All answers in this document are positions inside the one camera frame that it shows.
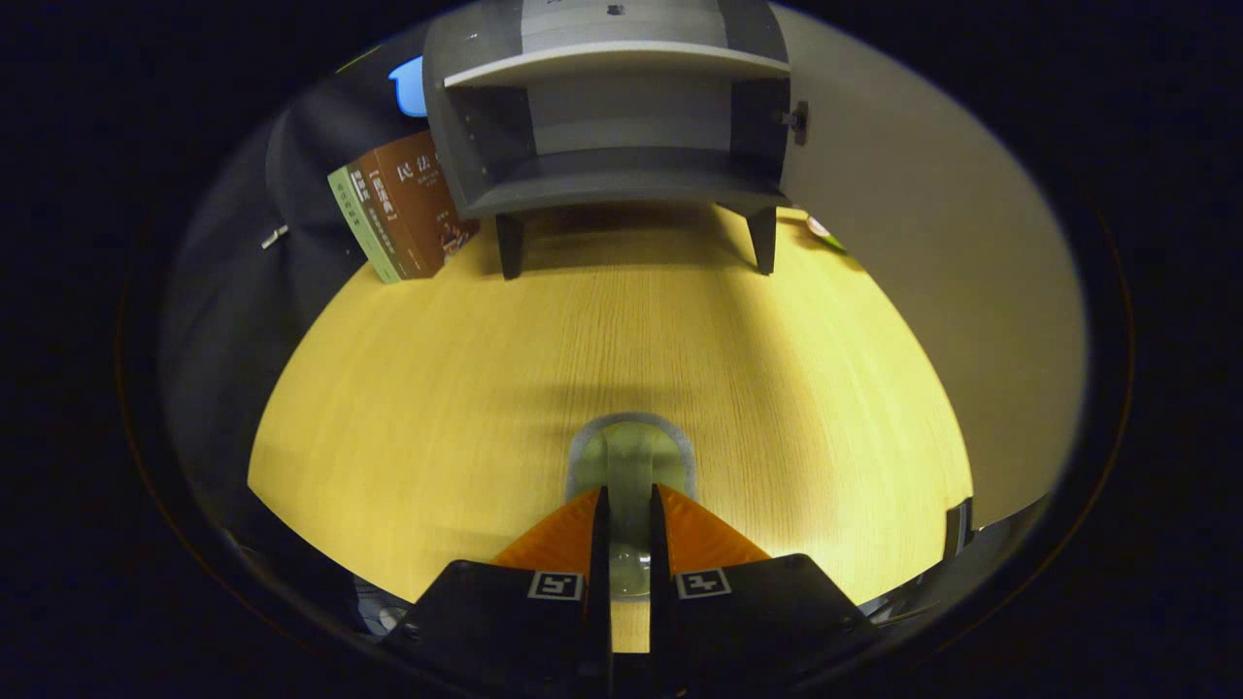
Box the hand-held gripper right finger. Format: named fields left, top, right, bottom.
left=649, top=483, right=880, bottom=699

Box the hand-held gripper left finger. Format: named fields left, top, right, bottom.
left=384, top=485, right=613, bottom=699

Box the clear glass cup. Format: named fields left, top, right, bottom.
left=566, top=412, right=697, bottom=601

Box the green and white plush toy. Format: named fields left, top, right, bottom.
left=804, top=214, right=848, bottom=255

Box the brown book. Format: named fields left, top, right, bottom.
left=348, top=131, right=479, bottom=281

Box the black backdrop cloth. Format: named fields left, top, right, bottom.
left=160, top=39, right=433, bottom=583

